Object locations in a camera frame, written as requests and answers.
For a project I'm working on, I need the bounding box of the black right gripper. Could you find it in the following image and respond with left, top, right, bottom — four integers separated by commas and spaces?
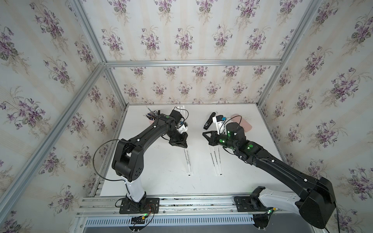
201, 130, 238, 152

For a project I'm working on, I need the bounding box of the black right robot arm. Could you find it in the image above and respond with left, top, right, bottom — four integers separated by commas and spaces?
202, 122, 337, 229

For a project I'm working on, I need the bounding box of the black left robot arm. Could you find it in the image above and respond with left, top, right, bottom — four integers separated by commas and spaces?
111, 110, 187, 203

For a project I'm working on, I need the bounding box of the bundle of wrapped straws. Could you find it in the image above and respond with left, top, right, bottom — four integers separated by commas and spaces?
174, 106, 187, 117

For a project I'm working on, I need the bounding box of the black stapler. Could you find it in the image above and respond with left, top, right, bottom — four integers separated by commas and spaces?
203, 112, 216, 130

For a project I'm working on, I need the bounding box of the pink eraser case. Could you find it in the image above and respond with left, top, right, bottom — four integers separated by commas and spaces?
231, 114, 253, 133

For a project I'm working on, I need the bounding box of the aluminium mounting rail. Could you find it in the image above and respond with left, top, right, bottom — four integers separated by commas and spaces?
76, 193, 250, 217

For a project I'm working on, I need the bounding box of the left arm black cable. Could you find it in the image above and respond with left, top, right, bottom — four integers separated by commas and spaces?
92, 139, 126, 182

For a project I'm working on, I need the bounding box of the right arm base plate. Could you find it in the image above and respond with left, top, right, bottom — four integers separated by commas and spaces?
234, 196, 273, 213

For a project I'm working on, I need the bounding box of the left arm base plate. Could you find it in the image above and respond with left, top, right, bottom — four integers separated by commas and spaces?
119, 197, 160, 214

